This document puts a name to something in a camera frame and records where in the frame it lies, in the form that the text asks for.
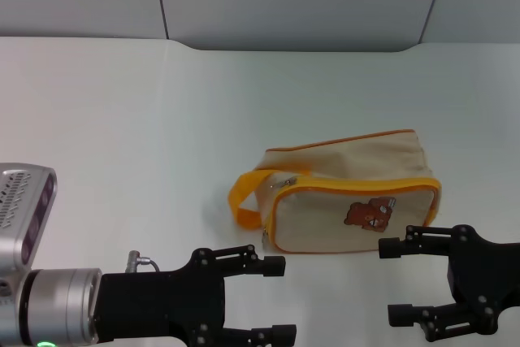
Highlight left gripper connector cable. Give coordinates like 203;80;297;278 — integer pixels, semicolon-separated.
128;251;162;273

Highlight beige orange-trimmed bear bag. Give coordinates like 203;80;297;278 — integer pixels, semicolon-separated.
227;129;443;257

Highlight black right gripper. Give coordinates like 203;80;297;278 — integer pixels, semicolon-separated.
378;224;520;342

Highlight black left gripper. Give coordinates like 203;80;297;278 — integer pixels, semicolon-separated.
99;244;297;347

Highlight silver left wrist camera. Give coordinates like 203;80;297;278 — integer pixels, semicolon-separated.
0;163;58;273

